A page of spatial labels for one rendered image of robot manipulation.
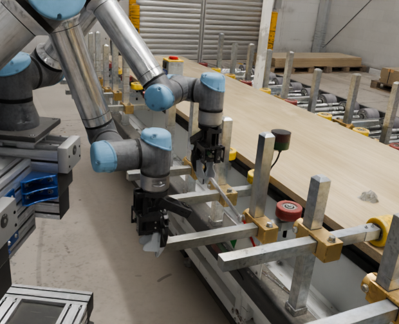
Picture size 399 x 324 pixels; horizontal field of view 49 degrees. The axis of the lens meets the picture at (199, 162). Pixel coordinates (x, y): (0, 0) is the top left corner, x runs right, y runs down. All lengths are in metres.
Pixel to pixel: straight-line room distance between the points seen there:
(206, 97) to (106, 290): 1.42
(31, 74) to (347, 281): 1.18
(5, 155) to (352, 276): 1.16
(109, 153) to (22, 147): 0.57
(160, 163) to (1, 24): 0.45
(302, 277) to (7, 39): 0.89
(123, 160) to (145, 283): 1.51
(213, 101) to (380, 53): 9.33
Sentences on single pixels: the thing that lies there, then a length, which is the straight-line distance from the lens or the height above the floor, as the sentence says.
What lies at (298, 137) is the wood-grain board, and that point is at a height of 0.90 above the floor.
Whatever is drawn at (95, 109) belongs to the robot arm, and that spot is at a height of 1.22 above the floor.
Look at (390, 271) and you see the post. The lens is 0.98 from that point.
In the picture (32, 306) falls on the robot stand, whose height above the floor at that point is 0.21.
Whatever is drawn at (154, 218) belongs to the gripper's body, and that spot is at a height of 0.96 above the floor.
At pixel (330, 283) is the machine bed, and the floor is 0.68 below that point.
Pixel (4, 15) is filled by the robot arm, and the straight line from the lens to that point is 0.93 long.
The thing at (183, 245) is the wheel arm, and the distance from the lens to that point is 1.24.
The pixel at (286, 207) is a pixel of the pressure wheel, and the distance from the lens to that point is 1.38.
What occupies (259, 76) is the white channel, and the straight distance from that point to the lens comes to 3.09.
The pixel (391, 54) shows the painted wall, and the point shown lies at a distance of 10.34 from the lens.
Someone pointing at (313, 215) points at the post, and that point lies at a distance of 1.12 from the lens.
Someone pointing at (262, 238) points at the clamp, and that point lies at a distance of 1.32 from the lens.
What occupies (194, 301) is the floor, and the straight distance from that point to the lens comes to 2.38.
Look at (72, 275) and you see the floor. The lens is 2.57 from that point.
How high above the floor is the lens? 1.51
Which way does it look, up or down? 22 degrees down
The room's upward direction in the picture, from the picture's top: 5 degrees clockwise
